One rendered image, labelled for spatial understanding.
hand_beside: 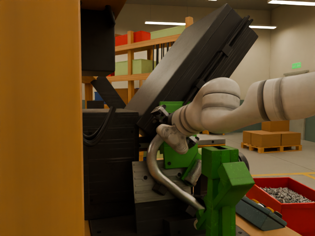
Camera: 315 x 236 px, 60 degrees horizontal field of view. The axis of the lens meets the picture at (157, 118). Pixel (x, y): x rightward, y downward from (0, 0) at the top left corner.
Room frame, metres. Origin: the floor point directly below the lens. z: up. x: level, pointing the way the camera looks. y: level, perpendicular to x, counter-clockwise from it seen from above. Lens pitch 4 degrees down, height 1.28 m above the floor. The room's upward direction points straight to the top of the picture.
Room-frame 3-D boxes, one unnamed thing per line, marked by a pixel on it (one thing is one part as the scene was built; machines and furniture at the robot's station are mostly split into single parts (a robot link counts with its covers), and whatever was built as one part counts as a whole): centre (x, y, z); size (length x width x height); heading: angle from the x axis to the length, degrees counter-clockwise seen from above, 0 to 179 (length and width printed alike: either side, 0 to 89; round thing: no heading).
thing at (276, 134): (6.90, -2.89, 0.37); 1.20 x 0.80 x 0.74; 106
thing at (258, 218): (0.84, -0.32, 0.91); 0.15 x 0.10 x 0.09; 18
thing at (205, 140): (1.04, -0.05, 1.11); 0.39 x 0.16 x 0.03; 108
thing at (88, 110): (0.99, 0.19, 1.07); 0.30 x 0.18 x 0.34; 18
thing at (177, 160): (0.88, -0.06, 1.17); 0.13 x 0.12 x 0.20; 18
